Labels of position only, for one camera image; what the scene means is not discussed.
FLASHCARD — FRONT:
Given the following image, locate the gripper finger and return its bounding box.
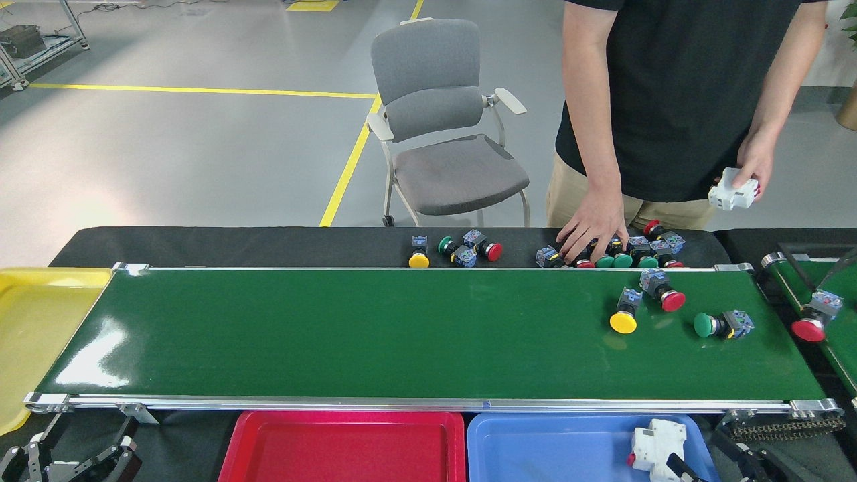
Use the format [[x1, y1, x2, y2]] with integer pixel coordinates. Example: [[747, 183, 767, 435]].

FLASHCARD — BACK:
[[710, 430, 797, 482], [64, 415, 143, 482], [0, 418, 53, 482], [666, 453, 707, 482]]

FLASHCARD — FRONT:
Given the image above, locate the white circuit breaker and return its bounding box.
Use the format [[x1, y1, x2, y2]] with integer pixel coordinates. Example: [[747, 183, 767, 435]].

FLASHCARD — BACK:
[[708, 167, 761, 212], [627, 419, 689, 482]]

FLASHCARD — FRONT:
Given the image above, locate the yellow plastic tray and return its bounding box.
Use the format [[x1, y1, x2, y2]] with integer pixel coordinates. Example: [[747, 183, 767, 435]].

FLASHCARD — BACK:
[[0, 268, 113, 436]]

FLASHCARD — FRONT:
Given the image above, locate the blue plastic tray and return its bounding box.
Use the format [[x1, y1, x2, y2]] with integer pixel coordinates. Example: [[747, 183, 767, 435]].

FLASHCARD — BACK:
[[467, 413, 720, 482]]

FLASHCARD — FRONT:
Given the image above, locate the short green conveyor belt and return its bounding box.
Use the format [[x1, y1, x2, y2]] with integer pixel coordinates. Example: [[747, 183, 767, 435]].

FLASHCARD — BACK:
[[762, 252, 857, 409]]

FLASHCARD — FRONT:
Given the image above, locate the red plastic tray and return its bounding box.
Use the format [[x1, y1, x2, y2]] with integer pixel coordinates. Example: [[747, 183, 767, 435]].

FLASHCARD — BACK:
[[218, 411, 466, 482]]

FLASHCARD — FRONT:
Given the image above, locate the person's right hand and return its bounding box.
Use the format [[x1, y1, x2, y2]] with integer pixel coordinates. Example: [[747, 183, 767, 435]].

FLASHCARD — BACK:
[[556, 189, 630, 265]]

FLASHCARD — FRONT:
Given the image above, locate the person's left hand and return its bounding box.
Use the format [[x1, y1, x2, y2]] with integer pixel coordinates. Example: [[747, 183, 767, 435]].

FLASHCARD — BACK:
[[713, 131, 777, 202]]

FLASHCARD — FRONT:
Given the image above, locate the plant in brown pot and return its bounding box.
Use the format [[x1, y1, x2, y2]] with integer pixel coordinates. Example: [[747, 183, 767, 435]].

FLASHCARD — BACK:
[[837, 3, 857, 132]]

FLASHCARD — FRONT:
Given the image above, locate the grey office chair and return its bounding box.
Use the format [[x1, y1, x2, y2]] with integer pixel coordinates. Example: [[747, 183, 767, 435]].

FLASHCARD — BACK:
[[366, 18, 531, 227]]

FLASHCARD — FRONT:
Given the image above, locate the person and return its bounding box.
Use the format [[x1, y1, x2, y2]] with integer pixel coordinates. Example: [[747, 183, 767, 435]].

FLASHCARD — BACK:
[[546, 0, 831, 232]]

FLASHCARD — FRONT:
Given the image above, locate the silver metal rack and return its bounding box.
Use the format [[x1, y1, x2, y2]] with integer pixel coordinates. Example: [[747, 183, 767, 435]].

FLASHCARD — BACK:
[[0, 0, 90, 91]]

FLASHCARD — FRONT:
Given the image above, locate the black box on rack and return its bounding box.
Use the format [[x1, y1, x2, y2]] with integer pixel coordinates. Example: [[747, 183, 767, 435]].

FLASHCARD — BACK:
[[0, 25, 45, 59]]

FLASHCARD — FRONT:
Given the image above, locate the black drive chain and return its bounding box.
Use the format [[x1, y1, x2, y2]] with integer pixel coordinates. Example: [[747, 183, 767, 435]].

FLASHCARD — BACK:
[[720, 414, 846, 441]]

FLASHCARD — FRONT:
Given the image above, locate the black guide frame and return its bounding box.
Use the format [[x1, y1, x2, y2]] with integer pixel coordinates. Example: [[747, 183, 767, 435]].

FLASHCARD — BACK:
[[777, 242, 857, 272]]

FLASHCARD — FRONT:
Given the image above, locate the green conveyor belt silver frame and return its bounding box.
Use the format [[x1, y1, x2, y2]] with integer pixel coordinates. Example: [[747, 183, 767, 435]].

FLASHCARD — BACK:
[[24, 262, 846, 426]]

